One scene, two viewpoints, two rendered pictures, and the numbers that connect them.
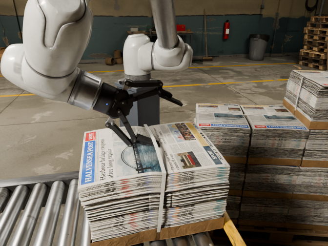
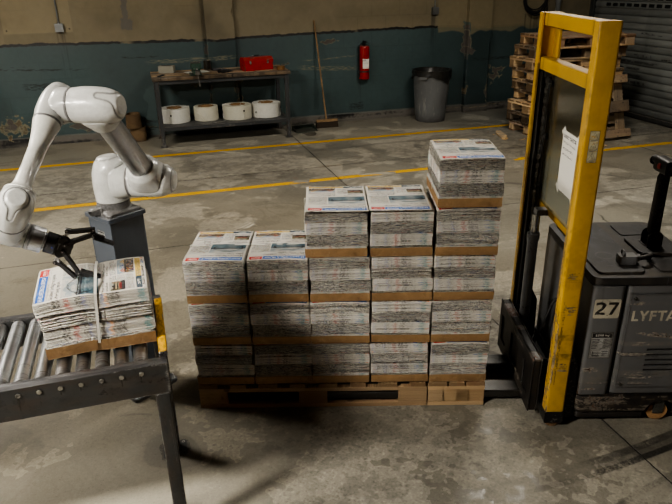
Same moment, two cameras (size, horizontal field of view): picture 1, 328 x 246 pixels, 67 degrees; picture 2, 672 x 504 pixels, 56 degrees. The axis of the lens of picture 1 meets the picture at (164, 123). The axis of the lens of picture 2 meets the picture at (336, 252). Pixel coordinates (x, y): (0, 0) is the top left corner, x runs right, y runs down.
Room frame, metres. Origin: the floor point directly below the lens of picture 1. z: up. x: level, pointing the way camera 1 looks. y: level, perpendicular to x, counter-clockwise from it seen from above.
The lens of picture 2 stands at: (-1.50, -0.67, 2.01)
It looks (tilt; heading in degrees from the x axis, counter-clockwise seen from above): 23 degrees down; 355
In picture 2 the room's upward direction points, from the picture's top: 1 degrees counter-clockwise
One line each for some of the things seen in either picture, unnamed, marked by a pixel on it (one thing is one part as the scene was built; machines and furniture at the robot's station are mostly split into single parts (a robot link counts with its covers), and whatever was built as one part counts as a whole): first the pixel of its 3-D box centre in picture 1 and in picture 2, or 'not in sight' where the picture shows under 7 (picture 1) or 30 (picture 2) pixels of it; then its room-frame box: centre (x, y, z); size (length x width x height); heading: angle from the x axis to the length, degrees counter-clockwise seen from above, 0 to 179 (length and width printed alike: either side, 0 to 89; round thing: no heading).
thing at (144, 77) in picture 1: (135, 78); (110, 206); (1.45, 0.17, 1.03); 0.22 x 0.18 x 0.06; 136
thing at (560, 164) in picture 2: not in sight; (563, 149); (1.22, -1.95, 1.28); 0.57 x 0.01 x 0.65; 175
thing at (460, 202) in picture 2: not in sight; (456, 278); (1.26, -1.49, 0.63); 0.38 x 0.29 x 0.97; 175
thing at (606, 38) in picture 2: not in sight; (575, 238); (0.90, -1.90, 0.97); 0.09 x 0.09 x 1.75; 85
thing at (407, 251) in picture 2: not in sight; (397, 236); (1.29, -1.20, 0.86); 0.38 x 0.29 x 0.04; 176
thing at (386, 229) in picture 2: not in sight; (397, 219); (1.29, -1.20, 0.95); 0.38 x 0.29 x 0.23; 176
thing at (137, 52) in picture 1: (138, 53); (111, 177); (1.46, 0.15, 1.17); 0.18 x 0.16 x 0.22; 80
